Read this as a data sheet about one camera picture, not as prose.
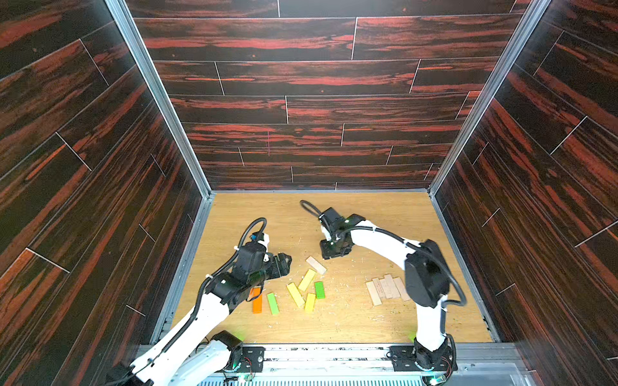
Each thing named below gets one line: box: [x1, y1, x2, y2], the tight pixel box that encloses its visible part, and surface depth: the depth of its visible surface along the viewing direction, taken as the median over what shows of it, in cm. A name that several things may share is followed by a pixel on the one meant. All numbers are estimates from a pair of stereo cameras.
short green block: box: [314, 281, 326, 300], surface depth 90 cm
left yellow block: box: [286, 282, 306, 309], surface depth 88 cm
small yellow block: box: [304, 292, 317, 313], surface depth 86 cm
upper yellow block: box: [297, 268, 316, 292], surface depth 92 cm
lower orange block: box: [251, 294, 264, 314], surface depth 86 cm
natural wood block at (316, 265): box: [305, 255, 328, 276], surface depth 95 cm
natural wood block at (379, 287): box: [372, 277, 387, 299], surface depth 90 cm
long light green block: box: [267, 292, 280, 317], surface depth 86 cm
